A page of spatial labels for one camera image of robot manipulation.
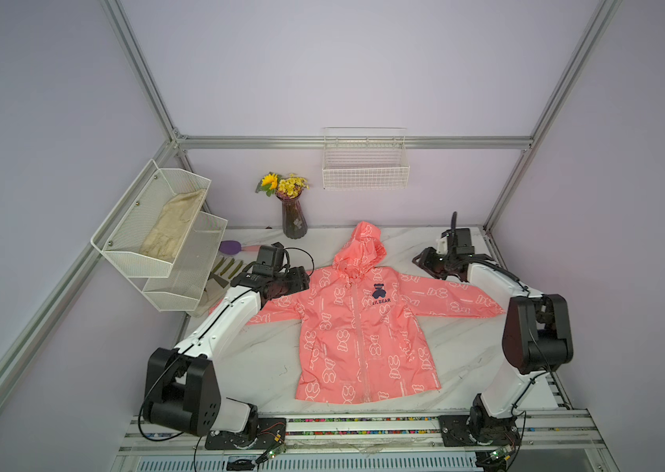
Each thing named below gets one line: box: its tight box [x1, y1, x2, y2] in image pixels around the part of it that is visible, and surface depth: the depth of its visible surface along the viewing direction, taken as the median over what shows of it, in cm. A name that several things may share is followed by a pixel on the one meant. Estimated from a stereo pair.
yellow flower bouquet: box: [254, 171, 311, 200], surface depth 103 cm
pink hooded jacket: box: [245, 221, 505, 403], surface depth 93 cm
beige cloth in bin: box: [138, 188, 206, 263], surface depth 81 cm
